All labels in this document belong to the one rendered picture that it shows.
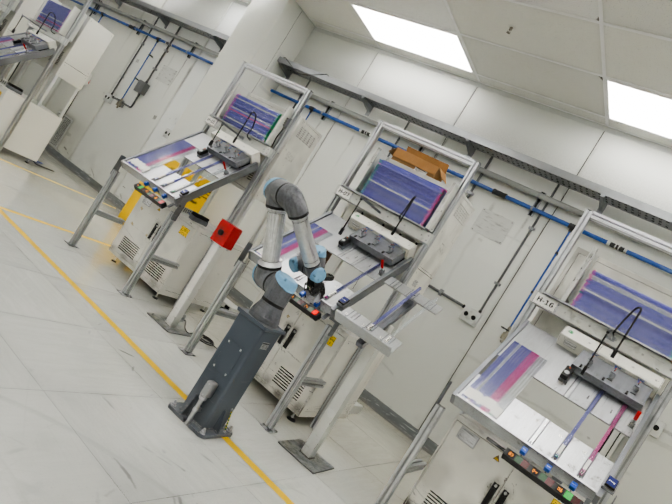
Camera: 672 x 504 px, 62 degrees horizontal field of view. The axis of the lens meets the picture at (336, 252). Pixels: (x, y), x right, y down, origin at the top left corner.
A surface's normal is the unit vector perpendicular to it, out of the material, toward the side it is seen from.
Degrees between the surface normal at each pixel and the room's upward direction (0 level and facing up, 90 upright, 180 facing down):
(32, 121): 90
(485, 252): 90
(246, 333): 90
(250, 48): 90
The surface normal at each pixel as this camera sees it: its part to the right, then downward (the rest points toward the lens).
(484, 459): -0.44, -0.27
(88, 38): 0.72, 0.45
